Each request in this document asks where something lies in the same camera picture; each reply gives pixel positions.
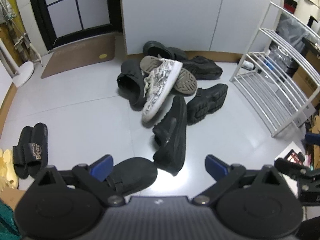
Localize open cardboard box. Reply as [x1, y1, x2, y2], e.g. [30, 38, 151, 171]
[306, 114, 320, 170]

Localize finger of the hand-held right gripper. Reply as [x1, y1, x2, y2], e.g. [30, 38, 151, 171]
[304, 132, 320, 144]
[274, 158, 312, 179]

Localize teal cloth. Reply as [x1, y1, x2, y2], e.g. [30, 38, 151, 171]
[0, 197, 21, 236]

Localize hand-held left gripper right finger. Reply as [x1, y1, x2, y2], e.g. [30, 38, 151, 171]
[192, 154, 287, 207]

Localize black suede clog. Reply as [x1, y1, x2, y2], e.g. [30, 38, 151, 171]
[104, 157, 158, 198]
[117, 59, 148, 111]

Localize black chunky rubber clog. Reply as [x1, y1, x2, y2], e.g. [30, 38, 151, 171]
[143, 41, 188, 61]
[186, 83, 229, 125]

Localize yellow slipper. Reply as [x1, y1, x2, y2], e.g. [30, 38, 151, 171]
[0, 149, 20, 189]

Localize white wardrobe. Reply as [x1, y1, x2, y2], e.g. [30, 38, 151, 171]
[119, 0, 284, 64]

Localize black-framed glass door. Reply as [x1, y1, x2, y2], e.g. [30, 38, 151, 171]
[26, 0, 123, 48]

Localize wooden sticks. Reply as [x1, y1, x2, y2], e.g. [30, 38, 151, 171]
[5, 17, 43, 67]

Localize brown cardboard box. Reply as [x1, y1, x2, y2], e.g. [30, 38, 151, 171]
[292, 66, 320, 100]

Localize brown doormat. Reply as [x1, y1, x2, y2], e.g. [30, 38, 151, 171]
[41, 34, 116, 79]

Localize smartphone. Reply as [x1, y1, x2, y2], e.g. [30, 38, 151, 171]
[287, 149, 306, 165]

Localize grey plastic bag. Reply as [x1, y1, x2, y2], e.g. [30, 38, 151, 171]
[276, 12, 314, 53]

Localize black lace-up sneaker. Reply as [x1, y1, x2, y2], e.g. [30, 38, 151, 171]
[152, 95, 188, 176]
[184, 55, 223, 80]

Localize clear plastic water bottle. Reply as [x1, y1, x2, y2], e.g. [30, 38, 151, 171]
[269, 42, 300, 68]

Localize white patterned sneaker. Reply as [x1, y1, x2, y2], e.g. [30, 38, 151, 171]
[141, 58, 183, 123]
[139, 56, 198, 97]

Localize black slide sandal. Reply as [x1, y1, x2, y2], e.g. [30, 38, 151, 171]
[24, 122, 48, 178]
[12, 126, 35, 180]

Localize white shoe rack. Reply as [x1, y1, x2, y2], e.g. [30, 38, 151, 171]
[229, 0, 320, 138]

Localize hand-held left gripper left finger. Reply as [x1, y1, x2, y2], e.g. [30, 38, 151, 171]
[32, 154, 125, 207]

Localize cardboard sheet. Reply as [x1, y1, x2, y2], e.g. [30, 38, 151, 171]
[0, 187, 27, 205]

